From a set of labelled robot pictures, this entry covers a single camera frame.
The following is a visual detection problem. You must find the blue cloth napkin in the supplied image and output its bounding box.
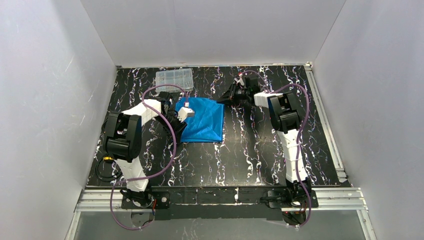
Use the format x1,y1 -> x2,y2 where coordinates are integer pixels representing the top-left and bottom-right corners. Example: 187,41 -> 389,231
177,97 -> 224,143

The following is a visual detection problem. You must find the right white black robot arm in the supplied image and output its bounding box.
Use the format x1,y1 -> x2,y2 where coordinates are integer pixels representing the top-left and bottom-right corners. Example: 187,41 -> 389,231
217,76 -> 308,186

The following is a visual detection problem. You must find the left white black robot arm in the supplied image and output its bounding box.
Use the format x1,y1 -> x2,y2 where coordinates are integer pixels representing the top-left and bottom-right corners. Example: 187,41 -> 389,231
103,92 -> 195,192

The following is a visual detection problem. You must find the clear plastic compartment box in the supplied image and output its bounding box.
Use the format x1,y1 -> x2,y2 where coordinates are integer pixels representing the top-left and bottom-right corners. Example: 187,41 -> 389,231
155,68 -> 194,93

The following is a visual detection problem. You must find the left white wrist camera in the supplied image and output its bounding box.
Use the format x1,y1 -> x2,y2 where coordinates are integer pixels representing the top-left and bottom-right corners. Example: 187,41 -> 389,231
177,107 -> 195,122

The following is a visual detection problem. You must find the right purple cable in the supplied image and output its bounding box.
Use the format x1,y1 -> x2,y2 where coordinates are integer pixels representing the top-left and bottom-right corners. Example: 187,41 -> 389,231
239,70 -> 313,229

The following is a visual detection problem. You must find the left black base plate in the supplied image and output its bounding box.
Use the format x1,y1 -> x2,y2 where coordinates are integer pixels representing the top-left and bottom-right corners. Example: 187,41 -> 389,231
119,188 -> 171,210

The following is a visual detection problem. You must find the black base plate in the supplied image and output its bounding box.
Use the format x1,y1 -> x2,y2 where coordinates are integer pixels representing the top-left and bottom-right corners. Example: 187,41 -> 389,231
119,188 -> 171,210
260,188 -> 319,209

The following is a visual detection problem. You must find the black coiled cable yellow plug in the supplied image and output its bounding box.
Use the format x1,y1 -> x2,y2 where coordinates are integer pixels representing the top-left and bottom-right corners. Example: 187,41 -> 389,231
94,154 -> 123,183

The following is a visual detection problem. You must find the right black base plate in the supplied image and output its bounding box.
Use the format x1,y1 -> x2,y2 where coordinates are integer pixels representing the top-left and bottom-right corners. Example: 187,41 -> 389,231
260,188 -> 319,209

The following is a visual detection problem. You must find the right aluminium rail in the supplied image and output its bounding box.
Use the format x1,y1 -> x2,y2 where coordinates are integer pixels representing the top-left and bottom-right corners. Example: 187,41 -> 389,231
304,61 -> 348,183

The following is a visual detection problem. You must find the aluminium rail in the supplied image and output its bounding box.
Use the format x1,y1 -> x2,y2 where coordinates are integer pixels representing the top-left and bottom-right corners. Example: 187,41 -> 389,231
75,186 -> 368,212
304,61 -> 348,183

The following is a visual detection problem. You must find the front aluminium rail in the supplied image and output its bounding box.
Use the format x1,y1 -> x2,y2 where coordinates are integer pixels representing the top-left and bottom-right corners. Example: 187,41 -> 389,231
75,186 -> 368,212

